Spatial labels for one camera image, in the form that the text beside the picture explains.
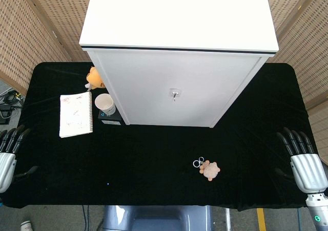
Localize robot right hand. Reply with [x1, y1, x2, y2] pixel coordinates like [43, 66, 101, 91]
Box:
[274, 127, 328, 194]

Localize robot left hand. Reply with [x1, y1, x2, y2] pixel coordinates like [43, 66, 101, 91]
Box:
[0, 124, 39, 193]

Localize bear keychain toy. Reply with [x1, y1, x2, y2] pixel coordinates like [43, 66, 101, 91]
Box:
[192, 156, 221, 182]

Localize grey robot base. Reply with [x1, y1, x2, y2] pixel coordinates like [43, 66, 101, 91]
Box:
[101, 205, 214, 231]

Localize orange plush toy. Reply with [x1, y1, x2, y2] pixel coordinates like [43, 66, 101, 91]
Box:
[85, 66, 105, 91]

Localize spiral notebook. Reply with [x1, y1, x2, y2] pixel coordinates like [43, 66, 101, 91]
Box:
[59, 91, 94, 138]

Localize small black box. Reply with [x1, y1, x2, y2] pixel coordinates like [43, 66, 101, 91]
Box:
[98, 106, 124, 126]

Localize white paper cup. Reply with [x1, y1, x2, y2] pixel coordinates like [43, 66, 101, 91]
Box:
[94, 93, 116, 116]

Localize woven screen panel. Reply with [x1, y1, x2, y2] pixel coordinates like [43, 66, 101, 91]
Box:
[0, 0, 93, 96]
[264, 0, 328, 165]

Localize black tablecloth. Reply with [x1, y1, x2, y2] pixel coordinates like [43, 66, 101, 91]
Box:
[0, 61, 321, 212]

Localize white cabinet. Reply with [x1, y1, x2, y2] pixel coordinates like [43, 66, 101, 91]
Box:
[78, 0, 279, 129]

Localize black cables on floor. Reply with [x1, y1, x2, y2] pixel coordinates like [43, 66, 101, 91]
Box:
[0, 87, 24, 125]

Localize black cable under table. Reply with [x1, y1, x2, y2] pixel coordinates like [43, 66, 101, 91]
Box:
[81, 204, 90, 231]

